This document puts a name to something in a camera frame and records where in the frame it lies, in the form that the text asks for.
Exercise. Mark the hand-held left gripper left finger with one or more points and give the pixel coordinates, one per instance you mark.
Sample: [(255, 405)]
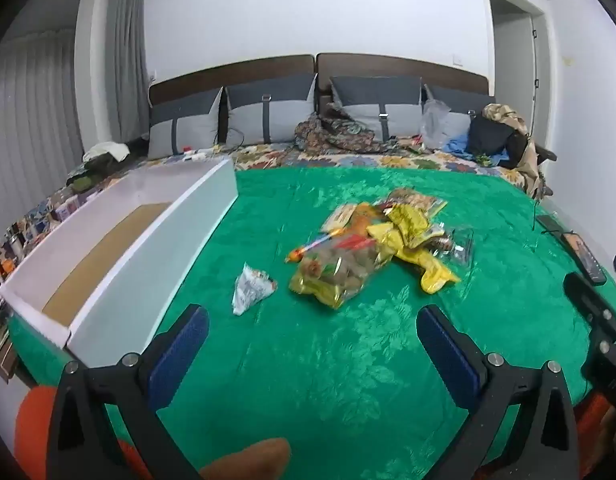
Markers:
[(180, 355)]

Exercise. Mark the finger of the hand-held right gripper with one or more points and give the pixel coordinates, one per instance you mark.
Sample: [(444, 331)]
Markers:
[(588, 297)]

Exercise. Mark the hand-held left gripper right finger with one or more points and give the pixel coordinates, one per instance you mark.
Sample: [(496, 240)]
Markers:
[(445, 355)]

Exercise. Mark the yellow and black strip pack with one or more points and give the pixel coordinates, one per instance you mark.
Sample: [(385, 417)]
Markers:
[(435, 275)]

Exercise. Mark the small white snack packet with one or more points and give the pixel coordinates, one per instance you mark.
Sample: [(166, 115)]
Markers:
[(250, 290)]

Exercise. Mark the clear meat pack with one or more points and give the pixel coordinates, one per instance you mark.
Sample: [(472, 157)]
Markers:
[(458, 247)]

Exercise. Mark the yellow snack packet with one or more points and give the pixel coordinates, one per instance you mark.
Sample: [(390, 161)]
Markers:
[(408, 222)]

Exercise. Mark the clear yellow-edged peanut bag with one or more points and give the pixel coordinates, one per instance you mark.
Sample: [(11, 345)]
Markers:
[(333, 272)]

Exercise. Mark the green-edged snack packet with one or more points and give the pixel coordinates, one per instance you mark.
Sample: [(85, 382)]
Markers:
[(418, 200)]

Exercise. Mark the orange sausage pack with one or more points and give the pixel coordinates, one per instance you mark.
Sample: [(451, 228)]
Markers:
[(308, 247)]

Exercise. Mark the peanut snack bag yellow border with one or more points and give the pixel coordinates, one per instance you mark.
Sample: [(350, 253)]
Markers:
[(345, 215)]

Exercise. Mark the person's left hand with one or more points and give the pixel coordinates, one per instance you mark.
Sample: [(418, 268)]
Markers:
[(248, 460)]

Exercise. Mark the black smartphone lit screen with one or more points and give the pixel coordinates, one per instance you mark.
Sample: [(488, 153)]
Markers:
[(583, 257)]

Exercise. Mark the black smartphone dark screen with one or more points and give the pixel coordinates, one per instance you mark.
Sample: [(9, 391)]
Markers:
[(549, 223)]

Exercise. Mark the green patterned blanket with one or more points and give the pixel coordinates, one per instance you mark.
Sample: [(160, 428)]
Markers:
[(338, 360)]

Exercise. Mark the black and tan clothes pile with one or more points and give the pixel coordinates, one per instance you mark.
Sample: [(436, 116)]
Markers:
[(530, 170)]

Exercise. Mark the orange clothing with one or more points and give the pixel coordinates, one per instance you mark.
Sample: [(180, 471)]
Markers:
[(35, 425)]

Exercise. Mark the wooden bedside shelf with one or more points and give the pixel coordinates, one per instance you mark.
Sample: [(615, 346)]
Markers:
[(2, 360)]

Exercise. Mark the black bag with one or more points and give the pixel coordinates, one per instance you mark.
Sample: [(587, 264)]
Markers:
[(493, 132)]

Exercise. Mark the row of small bottles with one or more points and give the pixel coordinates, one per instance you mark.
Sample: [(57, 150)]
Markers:
[(32, 230)]

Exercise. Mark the blue cloth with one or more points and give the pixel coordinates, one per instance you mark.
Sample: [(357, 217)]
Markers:
[(458, 146)]

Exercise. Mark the white bottle red cap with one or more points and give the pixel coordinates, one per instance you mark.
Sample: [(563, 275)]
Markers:
[(195, 155)]

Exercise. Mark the dark green cloth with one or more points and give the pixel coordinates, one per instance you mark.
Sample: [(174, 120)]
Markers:
[(95, 170)]

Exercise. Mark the white folded cloth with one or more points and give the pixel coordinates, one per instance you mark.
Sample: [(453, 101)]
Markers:
[(107, 151)]

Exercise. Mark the floral bedsheet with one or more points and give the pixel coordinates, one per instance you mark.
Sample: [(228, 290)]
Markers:
[(268, 155)]

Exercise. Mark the clear plastic bag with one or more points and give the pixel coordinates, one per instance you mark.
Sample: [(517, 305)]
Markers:
[(435, 122)]

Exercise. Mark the white door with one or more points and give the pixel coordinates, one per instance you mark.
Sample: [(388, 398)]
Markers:
[(513, 75)]

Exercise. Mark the dark floral quilt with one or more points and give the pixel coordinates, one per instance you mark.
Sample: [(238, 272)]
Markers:
[(338, 132)]

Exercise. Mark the white pleated curtain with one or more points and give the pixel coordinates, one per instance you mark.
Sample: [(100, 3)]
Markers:
[(32, 120)]

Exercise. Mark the brown headboard panel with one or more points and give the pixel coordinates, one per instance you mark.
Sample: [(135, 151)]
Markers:
[(403, 65), (227, 72)]

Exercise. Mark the grey curtain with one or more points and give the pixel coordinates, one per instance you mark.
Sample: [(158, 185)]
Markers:
[(127, 60)]

